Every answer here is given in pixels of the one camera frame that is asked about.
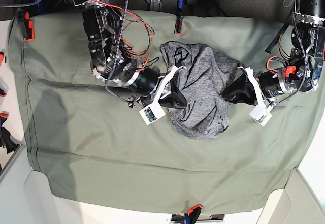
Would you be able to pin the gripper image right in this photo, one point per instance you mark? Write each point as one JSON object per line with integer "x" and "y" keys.
{"x": 254, "y": 89}

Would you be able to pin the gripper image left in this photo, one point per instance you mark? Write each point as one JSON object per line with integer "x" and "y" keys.
{"x": 146, "y": 83}

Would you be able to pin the grey heathered T-shirt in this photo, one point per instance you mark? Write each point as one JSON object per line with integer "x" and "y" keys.
{"x": 206, "y": 74}

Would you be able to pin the blue orange clamp top centre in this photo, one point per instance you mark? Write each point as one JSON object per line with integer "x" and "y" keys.
{"x": 180, "y": 17}

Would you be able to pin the green table cloth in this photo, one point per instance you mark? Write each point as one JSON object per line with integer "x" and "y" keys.
{"x": 93, "y": 148}

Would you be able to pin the orange blue clamp bottom centre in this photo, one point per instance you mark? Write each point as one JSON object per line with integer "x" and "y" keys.
{"x": 192, "y": 215}

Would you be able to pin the orange black clamp far left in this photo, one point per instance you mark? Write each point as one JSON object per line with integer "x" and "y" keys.
{"x": 27, "y": 25}

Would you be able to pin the orange black tools left floor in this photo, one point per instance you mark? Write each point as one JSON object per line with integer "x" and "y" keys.
{"x": 6, "y": 141}

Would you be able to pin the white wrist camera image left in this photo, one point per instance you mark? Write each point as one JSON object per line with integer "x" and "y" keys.
{"x": 152, "y": 112}

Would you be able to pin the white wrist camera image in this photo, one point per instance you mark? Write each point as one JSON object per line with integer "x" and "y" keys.
{"x": 152, "y": 112}
{"x": 261, "y": 115}

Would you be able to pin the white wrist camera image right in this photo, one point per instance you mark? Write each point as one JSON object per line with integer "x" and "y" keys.
{"x": 261, "y": 115}

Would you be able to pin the red handled tool left edge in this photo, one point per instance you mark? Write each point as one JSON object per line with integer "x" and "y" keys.
{"x": 2, "y": 55}

